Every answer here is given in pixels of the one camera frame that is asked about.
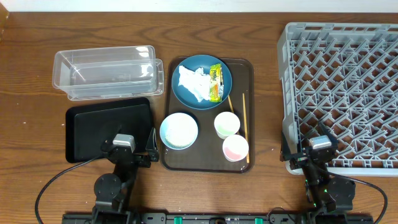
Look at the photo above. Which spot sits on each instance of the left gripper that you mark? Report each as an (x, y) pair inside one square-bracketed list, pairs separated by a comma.
[(150, 150)]

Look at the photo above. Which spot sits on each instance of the white cup pink inside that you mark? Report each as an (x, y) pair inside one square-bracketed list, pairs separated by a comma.
[(235, 148)]

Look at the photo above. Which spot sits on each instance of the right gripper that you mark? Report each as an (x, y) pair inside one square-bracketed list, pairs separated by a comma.
[(299, 158)]

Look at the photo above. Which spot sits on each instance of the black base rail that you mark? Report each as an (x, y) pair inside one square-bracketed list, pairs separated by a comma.
[(161, 218)]

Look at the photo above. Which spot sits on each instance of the grey dishwasher rack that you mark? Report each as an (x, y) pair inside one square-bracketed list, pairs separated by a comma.
[(345, 76)]

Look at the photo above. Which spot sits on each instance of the white cup green inside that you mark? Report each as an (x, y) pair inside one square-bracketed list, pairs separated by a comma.
[(226, 124)]

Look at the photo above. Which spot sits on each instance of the left wooden chopstick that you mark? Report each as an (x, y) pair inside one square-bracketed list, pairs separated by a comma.
[(232, 109)]

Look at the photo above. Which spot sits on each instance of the light blue rice bowl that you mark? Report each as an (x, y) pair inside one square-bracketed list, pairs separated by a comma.
[(178, 131)]

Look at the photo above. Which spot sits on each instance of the blue plate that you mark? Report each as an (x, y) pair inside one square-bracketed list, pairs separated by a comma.
[(193, 63)]

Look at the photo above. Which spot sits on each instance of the yellow snack wrapper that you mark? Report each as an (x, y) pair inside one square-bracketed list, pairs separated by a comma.
[(216, 83)]

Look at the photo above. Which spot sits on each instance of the clear plastic bin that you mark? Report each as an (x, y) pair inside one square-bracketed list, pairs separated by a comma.
[(110, 72)]

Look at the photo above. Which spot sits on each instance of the black tray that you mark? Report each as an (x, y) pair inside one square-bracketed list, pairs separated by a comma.
[(87, 126)]

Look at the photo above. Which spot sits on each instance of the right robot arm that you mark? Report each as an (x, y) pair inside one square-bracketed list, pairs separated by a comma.
[(332, 196)]

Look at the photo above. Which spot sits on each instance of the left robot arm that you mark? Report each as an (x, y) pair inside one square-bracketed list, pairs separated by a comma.
[(113, 190)]

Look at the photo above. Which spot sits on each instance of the brown serving tray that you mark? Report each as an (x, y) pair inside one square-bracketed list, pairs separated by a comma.
[(206, 154)]

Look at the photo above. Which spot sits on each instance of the white tissue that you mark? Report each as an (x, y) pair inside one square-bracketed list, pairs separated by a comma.
[(196, 82)]

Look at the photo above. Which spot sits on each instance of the wooden chopstick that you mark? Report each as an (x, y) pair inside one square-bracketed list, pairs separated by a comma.
[(245, 125), (232, 109)]

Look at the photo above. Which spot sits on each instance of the right wooden chopstick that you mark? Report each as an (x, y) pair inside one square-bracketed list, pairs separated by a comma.
[(245, 125)]

